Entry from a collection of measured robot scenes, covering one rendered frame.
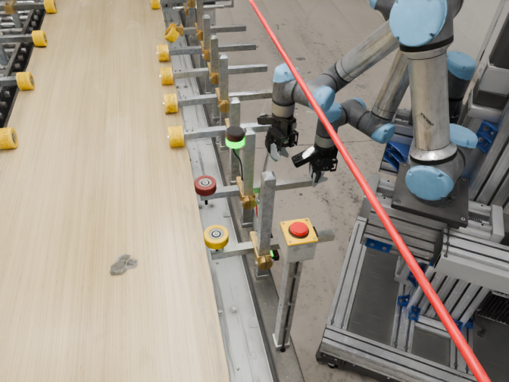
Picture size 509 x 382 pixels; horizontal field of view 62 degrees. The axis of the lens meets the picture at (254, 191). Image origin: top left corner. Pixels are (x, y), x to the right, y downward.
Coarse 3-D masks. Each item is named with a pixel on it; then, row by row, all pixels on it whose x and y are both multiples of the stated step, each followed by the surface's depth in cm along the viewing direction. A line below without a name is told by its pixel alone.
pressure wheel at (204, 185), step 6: (198, 180) 153; (204, 180) 152; (210, 180) 154; (198, 186) 151; (204, 186) 151; (210, 186) 151; (216, 186) 154; (198, 192) 151; (204, 192) 151; (210, 192) 151
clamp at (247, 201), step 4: (236, 180) 160; (240, 180) 159; (236, 184) 162; (240, 184) 158; (240, 188) 156; (240, 192) 155; (240, 196) 156; (244, 196) 153; (248, 196) 153; (252, 196) 154; (240, 200) 157; (244, 200) 153; (248, 200) 152; (252, 200) 152; (244, 204) 153; (248, 204) 153; (252, 204) 154; (248, 208) 155
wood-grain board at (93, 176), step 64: (64, 0) 279; (128, 0) 284; (64, 64) 215; (128, 64) 217; (64, 128) 175; (128, 128) 176; (0, 192) 146; (64, 192) 147; (128, 192) 148; (192, 192) 149; (0, 256) 126; (64, 256) 127; (192, 256) 129; (0, 320) 111; (64, 320) 112; (128, 320) 112; (192, 320) 113
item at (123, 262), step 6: (120, 258) 126; (126, 258) 126; (132, 258) 127; (114, 264) 123; (120, 264) 124; (126, 264) 124; (132, 264) 125; (114, 270) 123; (120, 270) 123; (126, 270) 124
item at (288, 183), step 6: (276, 180) 162; (282, 180) 162; (288, 180) 162; (294, 180) 162; (300, 180) 162; (306, 180) 162; (312, 180) 162; (222, 186) 158; (228, 186) 158; (234, 186) 158; (258, 186) 159; (276, 186) 160; (282, 186) 161; (288, 186) 162; (294, 186) 162; (300, 186) 163; (306, 186) 164; (216, 192) 156; (222, 192) 156; (228, 192) 156; (234, 192) 157; (258, 192) 160; (204, 198) 156; (210, 198) 156; (216, 198) 157
